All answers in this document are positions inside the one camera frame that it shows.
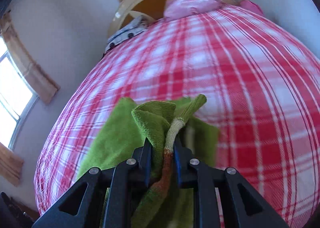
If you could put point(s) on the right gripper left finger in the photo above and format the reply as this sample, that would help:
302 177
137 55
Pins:
103 198

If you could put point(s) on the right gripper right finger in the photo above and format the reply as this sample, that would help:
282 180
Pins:
222 198

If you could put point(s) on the red white plaid bed sheet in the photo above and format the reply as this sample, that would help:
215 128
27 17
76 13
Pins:
262 90

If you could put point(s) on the grey car print pillow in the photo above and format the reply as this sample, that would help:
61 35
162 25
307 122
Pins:
135 27

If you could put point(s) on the pink pillow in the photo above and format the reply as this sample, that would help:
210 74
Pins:
177 9

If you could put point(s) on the pink cloth by wall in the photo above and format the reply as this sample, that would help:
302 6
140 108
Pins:
249 5

